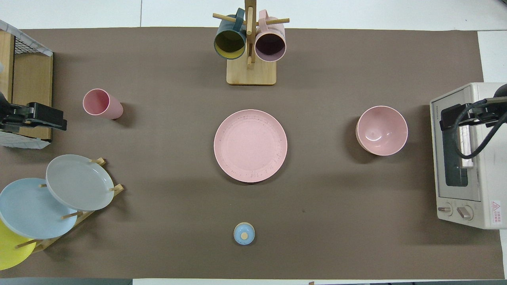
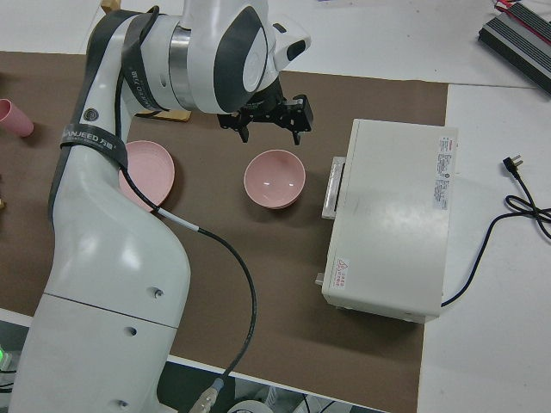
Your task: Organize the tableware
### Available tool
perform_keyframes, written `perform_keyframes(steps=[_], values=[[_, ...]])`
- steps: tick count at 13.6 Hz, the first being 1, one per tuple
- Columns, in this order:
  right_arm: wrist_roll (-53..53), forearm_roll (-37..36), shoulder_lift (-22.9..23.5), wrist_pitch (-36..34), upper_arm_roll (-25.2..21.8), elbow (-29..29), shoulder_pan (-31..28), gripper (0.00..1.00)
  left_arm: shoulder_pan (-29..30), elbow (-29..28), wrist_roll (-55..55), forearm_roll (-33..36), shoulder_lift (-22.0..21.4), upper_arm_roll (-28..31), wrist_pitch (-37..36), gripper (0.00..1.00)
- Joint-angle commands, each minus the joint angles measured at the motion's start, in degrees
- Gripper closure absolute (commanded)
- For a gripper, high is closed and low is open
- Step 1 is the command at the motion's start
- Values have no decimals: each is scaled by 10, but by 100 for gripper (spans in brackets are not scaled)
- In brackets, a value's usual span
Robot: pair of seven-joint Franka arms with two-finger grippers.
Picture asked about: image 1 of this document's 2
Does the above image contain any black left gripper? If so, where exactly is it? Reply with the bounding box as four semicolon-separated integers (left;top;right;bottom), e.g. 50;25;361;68
12;102;67;131

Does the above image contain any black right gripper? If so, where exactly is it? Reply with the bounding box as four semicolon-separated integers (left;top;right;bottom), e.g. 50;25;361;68
440;97;507;131

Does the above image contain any pink tumbler cup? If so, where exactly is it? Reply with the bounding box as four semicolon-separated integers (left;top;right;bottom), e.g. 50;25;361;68
83;88;124;120

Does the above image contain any pink bowl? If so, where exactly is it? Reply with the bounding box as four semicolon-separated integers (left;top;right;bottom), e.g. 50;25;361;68
355;105;408;156

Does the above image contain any grey plate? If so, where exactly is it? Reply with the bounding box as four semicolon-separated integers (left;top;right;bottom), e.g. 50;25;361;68
46;154;115;211

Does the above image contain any beige toaster oven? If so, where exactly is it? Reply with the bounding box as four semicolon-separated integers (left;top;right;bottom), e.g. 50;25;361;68
430;82;507;230

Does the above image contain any wooden plate rack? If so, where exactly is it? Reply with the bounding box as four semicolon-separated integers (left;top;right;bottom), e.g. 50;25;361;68
16;157;124;254

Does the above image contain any light blue plate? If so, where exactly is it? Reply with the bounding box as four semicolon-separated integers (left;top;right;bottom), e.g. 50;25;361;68
0;178;78;239

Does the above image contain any brown table mat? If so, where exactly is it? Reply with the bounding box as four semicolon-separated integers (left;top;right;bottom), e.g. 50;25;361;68
0;27;504;279

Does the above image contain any yellow plate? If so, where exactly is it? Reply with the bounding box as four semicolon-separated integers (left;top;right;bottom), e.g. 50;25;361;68
0;219;37;271

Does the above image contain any dark teal mug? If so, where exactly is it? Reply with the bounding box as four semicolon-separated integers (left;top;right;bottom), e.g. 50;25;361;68
214;8;247;60

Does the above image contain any pink mug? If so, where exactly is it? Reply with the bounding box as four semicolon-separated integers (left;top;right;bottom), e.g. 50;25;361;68
255;9;286;63

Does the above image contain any pink speckled plate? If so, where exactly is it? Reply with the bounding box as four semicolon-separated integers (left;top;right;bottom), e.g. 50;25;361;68
213;109;288;183

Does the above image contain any wooden mug tree stand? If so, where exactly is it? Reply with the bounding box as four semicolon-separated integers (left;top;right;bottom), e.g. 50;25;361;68
213;0;290;86

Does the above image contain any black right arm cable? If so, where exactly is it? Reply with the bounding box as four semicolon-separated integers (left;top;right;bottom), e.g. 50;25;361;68
453;101;507;160

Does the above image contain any wooden box with wire basket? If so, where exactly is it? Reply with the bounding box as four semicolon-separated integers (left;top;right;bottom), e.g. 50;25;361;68
0;20;54;150

